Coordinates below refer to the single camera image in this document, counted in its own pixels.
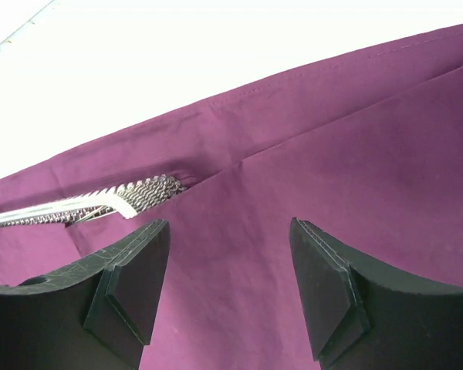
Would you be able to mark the purple cloth wrap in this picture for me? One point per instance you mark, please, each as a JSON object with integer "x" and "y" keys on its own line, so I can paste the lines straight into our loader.
{"x": 368, "y": 146}

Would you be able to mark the metal mesh instrument tray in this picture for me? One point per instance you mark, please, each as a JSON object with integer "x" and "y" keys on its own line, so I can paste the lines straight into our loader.
{"x": 127, "y": 200}

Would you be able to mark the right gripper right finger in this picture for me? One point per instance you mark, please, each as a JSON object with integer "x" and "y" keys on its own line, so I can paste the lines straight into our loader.
{"x": 362, "y": 313}

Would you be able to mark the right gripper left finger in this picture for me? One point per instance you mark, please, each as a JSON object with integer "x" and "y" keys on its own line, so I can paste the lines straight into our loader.
{"x": 95, "y": 313}

